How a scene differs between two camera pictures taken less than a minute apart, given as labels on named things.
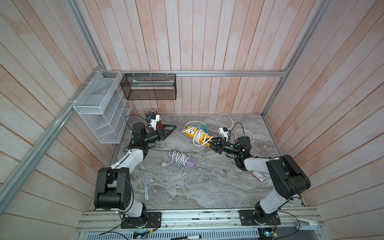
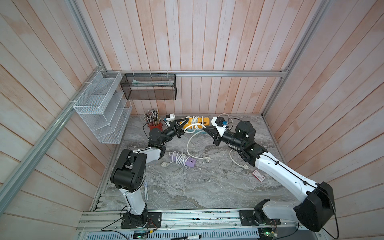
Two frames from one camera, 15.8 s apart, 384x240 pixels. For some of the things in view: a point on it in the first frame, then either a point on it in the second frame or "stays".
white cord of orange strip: x=200 y=137 -> x=196 y=120
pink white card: x=258 y=175 stays
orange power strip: x=190 y=132 -> x=195 y=123
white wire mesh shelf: x=104 y=108 stays
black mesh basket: x=149 y=86 stays
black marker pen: x=189 y=237 stays
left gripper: x=163 y=137 -> x=178 y=131
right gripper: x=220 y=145 -> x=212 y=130
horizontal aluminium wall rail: x=192 y=72 stays
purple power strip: x=183 y=159 stays
